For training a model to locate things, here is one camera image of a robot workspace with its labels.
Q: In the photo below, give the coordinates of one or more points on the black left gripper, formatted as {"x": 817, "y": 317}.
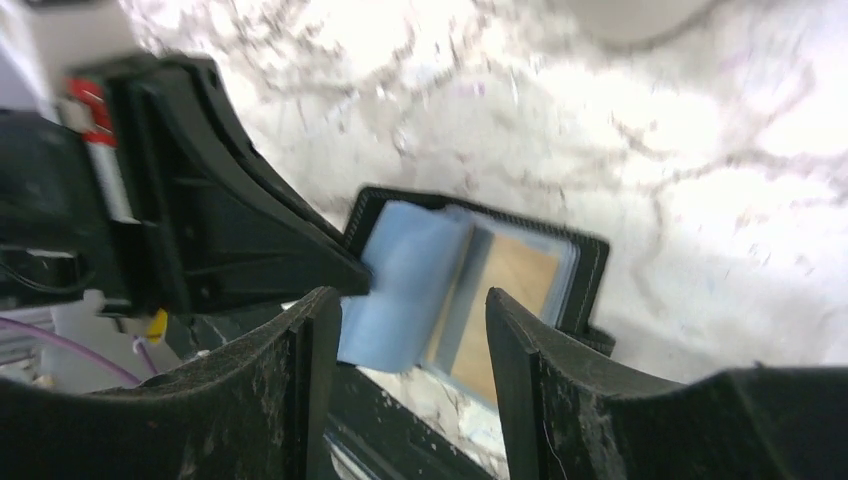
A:
{"x": 196, "y": 221}

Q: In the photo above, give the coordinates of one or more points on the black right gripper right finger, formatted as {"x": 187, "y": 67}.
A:
{"x": 585, "y": 416}

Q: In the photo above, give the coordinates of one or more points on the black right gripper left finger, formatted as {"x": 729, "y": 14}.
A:
{"x": 254, "y": 408}

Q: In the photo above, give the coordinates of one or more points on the black leather card holder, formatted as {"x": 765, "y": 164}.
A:
{"x": 433, "y": 258}

